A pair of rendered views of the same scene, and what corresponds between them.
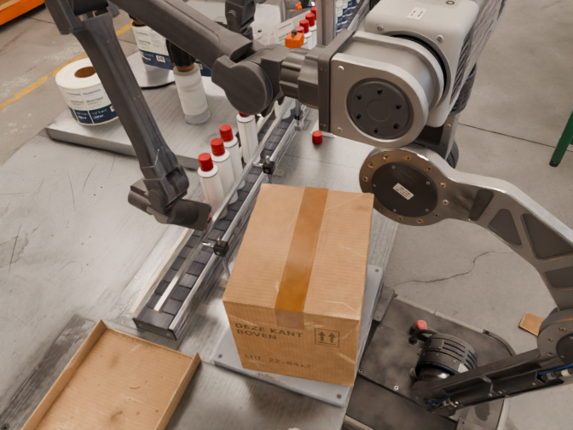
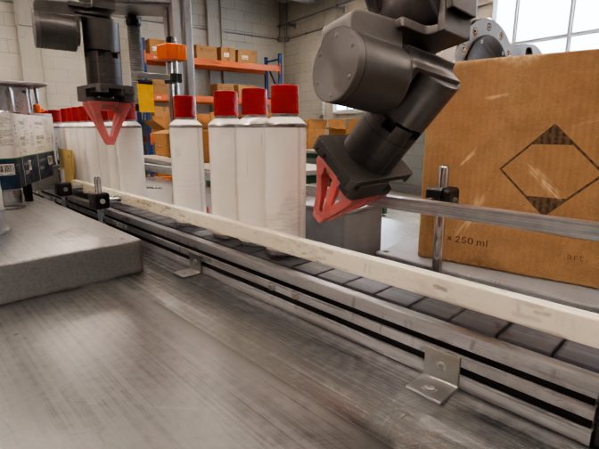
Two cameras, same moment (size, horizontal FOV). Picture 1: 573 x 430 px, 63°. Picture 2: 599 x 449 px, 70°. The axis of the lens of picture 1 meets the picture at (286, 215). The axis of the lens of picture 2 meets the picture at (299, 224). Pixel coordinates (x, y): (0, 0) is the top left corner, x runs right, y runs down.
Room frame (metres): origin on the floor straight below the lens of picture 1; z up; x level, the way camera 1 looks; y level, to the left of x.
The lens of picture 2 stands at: (0.69, 0.67, 1.03)
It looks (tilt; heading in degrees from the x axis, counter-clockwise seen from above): 13 degrees down; 291
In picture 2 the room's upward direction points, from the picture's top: straight up
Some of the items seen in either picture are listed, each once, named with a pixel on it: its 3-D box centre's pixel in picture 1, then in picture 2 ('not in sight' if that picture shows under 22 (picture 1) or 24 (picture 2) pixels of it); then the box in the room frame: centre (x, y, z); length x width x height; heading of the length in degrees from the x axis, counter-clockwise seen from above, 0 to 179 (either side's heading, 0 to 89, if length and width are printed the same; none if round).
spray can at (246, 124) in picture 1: (247, 133); (187, 161); (1.11, 0.09, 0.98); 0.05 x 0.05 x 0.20
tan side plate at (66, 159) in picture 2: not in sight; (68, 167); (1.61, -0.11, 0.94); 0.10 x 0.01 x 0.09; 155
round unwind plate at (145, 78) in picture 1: (155, 66); not in sight; (1.73, 0.46, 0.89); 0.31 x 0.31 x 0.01
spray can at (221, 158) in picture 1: (222, 171); (256, 168); (0.95, 0.16, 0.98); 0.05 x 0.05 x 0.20
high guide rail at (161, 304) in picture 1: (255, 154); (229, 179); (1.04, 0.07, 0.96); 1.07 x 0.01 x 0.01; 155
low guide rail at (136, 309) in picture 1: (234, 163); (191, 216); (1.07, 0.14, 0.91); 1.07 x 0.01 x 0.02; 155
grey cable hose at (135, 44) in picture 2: not in sight; (136, 65); (1.43, -0.17, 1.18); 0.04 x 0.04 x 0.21
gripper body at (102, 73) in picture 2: not in sight; (104, 75); (1.28, 0.07, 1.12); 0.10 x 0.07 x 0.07; 155
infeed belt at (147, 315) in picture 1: (281, 122); (136, 214); (1.32, -0.01, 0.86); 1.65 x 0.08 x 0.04; 155
